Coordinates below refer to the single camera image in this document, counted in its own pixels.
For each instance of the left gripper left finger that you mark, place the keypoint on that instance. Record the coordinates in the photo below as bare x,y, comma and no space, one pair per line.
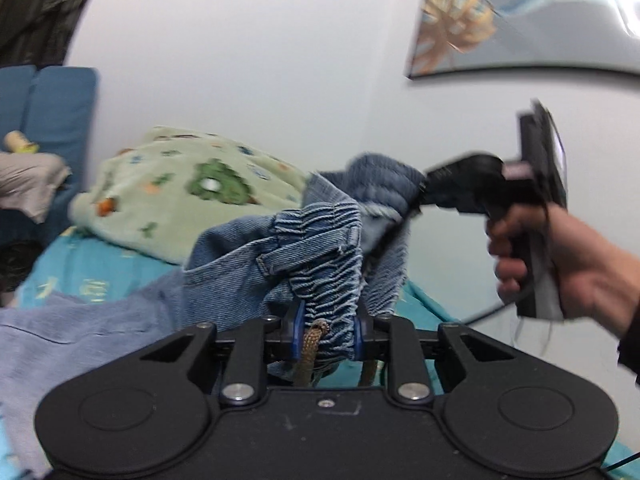
252,347

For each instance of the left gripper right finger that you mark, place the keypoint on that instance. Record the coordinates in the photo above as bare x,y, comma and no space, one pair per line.
404,349

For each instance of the blue denim jeans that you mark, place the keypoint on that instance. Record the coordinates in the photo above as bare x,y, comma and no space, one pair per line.
344,247

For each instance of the person's right hand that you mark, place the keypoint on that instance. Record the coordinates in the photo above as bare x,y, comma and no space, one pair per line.
597,279

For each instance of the green cartoon fleece blanket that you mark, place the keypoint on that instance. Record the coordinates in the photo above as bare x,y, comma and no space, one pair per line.
158,197

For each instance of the teal patterned bed sheet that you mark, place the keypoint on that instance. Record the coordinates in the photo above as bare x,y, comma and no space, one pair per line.
94,271

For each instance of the grey pillow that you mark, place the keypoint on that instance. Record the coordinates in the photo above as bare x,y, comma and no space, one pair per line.
29,182

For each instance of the blue cushion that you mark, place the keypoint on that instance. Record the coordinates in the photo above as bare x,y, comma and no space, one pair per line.
53,108

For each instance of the yellow plush toy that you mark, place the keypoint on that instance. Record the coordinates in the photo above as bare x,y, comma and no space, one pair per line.
16,143

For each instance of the dark window curtain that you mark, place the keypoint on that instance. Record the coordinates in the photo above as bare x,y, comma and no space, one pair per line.
38,32

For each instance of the framed leaf wall picture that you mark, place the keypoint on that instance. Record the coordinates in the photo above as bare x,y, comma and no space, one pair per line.
473,35

